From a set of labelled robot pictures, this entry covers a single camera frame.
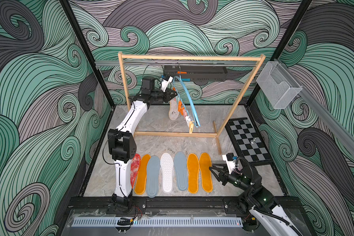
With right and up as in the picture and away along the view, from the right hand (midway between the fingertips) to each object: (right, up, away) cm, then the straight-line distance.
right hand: (212, 167), depth 75 cm
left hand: (-19, +41, +9) cm, 46 cm away
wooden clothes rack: (+10, +14, +23) cm, 29 cm away
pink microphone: (+10, +3, -9) cm, 14 cm away
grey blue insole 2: (-16, -4, +14) cm, 21 cm away
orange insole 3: (-1, -2, +14) cm, 14 cm away
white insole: (-24, -2, +13) cm, 28 cm away
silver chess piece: (+31, +10, +18) cm, 37 cm away
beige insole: (-20, +30, +24) cm, 43 cm away
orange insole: (-39, -12, +7) cm, 41 cm away
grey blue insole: (-32, -8, +12) cm, 35 cm away
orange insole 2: (-9, -4, +11) cm, 15 cm away
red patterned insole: (-44, -4, +11) cm, 45 cm away
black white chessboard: (+28, +10, +20) cm, 36 cm away
